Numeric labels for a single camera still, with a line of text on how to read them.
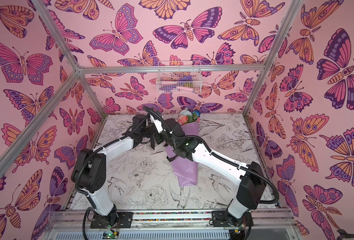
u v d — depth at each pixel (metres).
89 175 0.48
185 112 1.14
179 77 0.96
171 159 0.91
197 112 1.13
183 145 0.55
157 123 0.60
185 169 0.88
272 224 0.73
